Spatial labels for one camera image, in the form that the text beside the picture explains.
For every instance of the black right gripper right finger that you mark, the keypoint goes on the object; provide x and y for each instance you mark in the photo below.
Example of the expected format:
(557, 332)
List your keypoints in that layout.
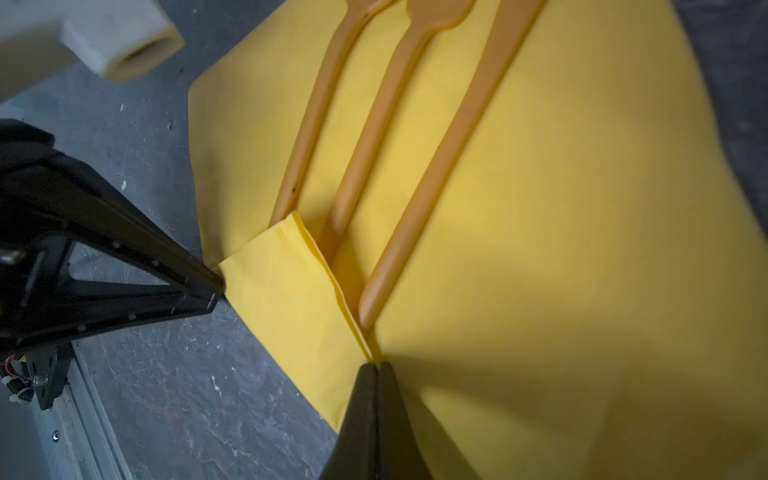
(399, 456)

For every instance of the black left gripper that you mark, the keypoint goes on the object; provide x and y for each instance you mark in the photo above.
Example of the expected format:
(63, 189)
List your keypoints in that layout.
(49, 201)

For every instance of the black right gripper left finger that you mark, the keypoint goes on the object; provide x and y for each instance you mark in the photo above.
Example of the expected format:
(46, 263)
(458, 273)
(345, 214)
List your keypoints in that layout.
(355, 453)

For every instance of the yellow paper napkin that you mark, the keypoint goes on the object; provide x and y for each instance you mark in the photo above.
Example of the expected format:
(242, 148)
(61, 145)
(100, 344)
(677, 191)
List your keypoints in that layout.
(588, 299)

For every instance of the yellow plastic fork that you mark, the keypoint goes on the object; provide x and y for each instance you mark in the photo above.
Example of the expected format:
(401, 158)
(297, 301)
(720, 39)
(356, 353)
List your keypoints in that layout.
(427, 18)

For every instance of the yellow plastic knife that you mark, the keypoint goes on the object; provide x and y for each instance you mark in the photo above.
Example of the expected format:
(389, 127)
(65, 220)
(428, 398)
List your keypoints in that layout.
(512, 23)

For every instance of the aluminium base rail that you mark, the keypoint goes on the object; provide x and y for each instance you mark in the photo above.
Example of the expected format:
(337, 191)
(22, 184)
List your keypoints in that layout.
(77, 438)

